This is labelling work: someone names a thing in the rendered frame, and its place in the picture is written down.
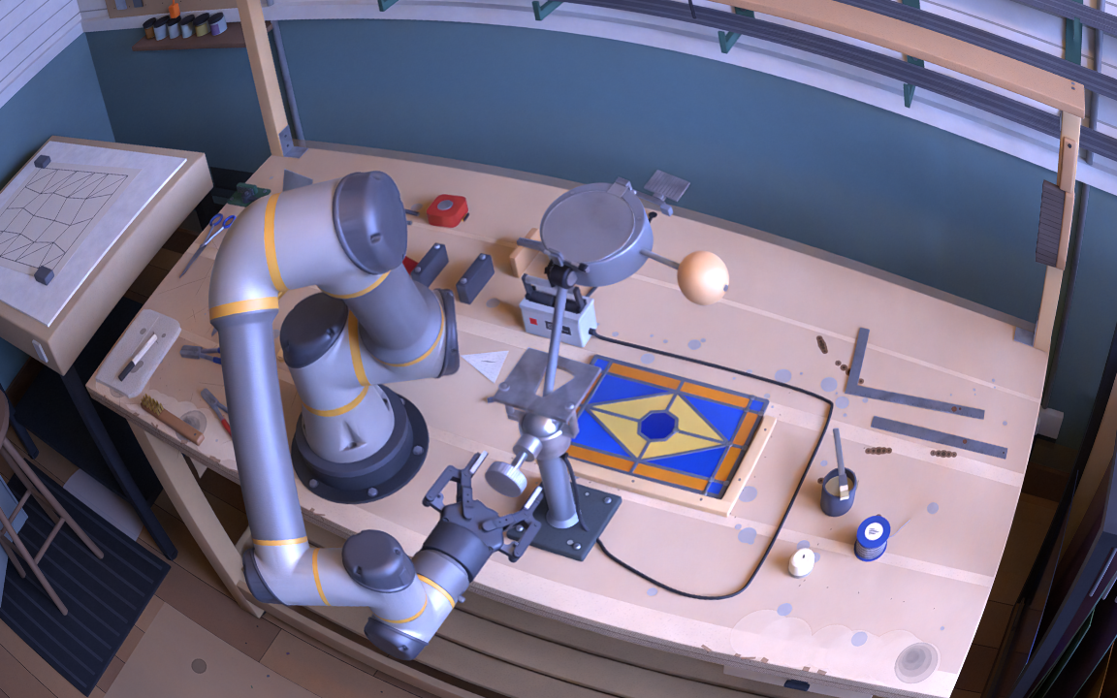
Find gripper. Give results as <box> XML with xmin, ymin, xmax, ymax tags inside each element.
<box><xmin>415</xmin><ymin>452</ymin><xmax>546</xmax><ymax>594</ymax></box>

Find grey clamp knob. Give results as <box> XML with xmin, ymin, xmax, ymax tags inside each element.
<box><xmin>485</xmin><ymin>436</ymin><xmax>546</xmax><ymax>498</ymax></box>

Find blue yellow leaded glass panel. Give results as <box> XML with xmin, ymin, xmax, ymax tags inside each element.
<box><xmin>566</xmin><ymin>357</ymin><xmax>771</xmax><ymax>499</ymax></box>

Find wooden panel board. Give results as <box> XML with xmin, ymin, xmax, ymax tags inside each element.
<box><xmin>558</xmin><ymin>353</ymin><xmax>779</xmax><ymax>518</ymax></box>

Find grey round lamp cover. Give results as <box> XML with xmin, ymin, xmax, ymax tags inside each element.
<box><xmin>539</xmin><ymin>182</ymin><xmax>654</xmax><ymax>261</ymax></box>

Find grey metal plate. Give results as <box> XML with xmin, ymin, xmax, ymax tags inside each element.
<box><xmin>488</xmin><ymin>347</ymin><xmax>606</xmax><ymax>420</ymax></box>

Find white glass triangle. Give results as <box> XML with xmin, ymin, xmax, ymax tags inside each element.
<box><xmin>463</xmin><ymin>349</ymin><xmax>511</xmax><ymax>384</ymax></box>

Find grey control box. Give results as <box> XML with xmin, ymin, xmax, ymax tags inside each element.
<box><xmin>518</xmin><ymin>287</ymin><xmax>599</xmax><ymax>348</ymax></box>

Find dark grey block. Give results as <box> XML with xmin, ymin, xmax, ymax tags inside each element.
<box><xmin>411</xmin><ymin>242</ymin><xmax>450</xmax><ymax>288</ymax></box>
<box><xmin>456</xmin><ymin>253</ymin><xmax>496</xmax><ymax>305</ymax></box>

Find wooden ball counterweight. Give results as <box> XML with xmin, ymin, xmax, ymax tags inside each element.
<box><xmin>677</xmin><ymin>250</ymin><xmax>730</xmax><ymax>307</ymax></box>

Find wooden brush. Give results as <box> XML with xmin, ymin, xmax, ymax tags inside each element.
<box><xmin>139</xmin><ymin>393</ymin><xmax>206</xmax><ymax>446</ymax></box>

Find dark cup with brush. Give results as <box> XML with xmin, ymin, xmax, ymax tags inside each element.
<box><xmin>819</xmin><ymin>428</ymin><xmax>859</xmax><ymax>518</ymax></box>

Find grey tray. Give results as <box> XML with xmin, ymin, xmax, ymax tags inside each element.
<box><xmin>96</xmin><ymin>310</ymin><xmax>182</xmax><ymax>397</ymax></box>

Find small grey square plate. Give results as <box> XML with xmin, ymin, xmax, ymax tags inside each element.
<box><xmin>645</xmin><ymin>170</ymin><xmax>691</xmax><ymax>205</ymax></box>

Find blue spool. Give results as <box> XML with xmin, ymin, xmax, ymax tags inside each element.
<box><xmin>853</xmin><ymin>515</ymin><xmax>892</xmax><ymax>562</ymax></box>

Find dark floor mat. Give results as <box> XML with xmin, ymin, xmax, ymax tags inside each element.
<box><xmin>0</xmin><ymin>463</ymin><xmax>173</xmax><ymax>695</ymax></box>

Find grey steel square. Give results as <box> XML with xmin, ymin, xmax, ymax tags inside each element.
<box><xmin>845</xmin><ymin>328</ymin><xmax>987</xmax><ymax>421</ymax></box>

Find grey round disc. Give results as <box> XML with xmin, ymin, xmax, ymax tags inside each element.
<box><xmin>894</xmin><ymin>641</ymin><xmax>940</xmax><ymax>684</ymax></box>

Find grey steel strip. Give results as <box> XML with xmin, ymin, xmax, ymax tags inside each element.
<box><xmin>870</xmin><ymin>416</ymin><xmax>1009</xmax><ymax>460</ymax></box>

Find wooden light table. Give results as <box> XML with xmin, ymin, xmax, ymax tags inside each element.
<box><xmin>0</xmin><ymin>135</ymin><xmax>214</xmax><ymax>376</ymax></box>

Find dark glass sheet rack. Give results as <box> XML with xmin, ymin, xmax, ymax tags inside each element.
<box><xmin>1000</xmin><ymin>260</ymin><xmax>1117</xmax><ymax>698</ymax></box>

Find black cable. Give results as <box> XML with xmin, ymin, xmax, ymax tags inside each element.
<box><xmin>590</xmin><ymin>330</ymin><xmax>835</xmax><ymax>601</ymax></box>

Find white handled tool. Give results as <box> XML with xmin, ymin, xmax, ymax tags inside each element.
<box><xmin>116</xmin><ymin>332</ymin><xmax>160</xmax><ymax>382</ymax></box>

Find blue handled scissors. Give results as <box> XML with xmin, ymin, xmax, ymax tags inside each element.
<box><xmin>178</xmin><ymin>212</ymin><xmax>238</xmax><ymax>279</ymax></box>

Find wall shelf with jars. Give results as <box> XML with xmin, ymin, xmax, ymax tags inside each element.
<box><xmin>130</xmin><ymin>0</ymin><xmax>232</xmax><ymax>52</ymax></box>

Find wooden bench frame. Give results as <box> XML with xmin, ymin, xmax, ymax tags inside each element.
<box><xmin>235</xmin><ymin>0</ymin><xmax>1088</xmax><ymax>352</ymax></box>

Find wall rail rack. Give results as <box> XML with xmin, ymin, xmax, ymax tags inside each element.
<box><xmin>376</xmin><ymin>0</ymin><xmax>1117</xmax><ymax>190</ymax></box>

